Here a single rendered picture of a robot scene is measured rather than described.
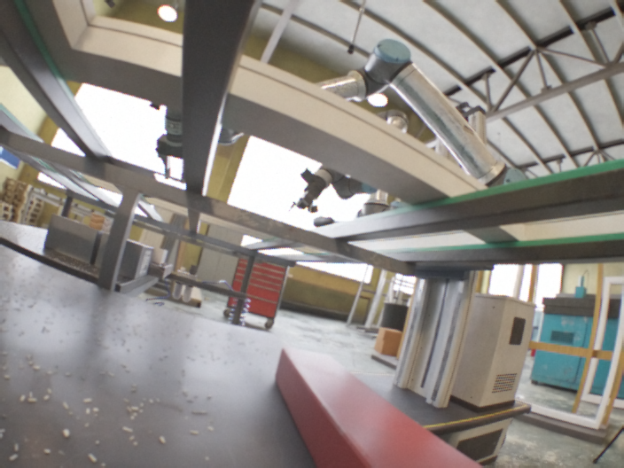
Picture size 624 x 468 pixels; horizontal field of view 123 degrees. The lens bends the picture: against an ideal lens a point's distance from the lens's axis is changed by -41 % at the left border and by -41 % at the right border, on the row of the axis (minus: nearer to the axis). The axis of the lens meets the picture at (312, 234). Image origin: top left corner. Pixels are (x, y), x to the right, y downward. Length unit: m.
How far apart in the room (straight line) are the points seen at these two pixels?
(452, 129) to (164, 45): 0.83
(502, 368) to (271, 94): 1.34
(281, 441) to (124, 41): 0.42
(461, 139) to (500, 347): 0.86
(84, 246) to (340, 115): 0.76
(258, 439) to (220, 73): 0.25
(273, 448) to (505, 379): 1.34
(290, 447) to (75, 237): 0.82
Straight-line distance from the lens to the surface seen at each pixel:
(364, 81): 1.06
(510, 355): 1.46
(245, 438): 0.21
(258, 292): 4.06
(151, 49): 0.37
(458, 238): 0.76
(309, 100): 0.35
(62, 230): 0.94
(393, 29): 9.52
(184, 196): 0.60
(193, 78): 0.23
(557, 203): 0.32
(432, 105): 0.97
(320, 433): 0.20
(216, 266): 7.56
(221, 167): 8.01
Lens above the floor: 0.70
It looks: 11 degrees up
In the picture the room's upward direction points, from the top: 14 degrees clockwise
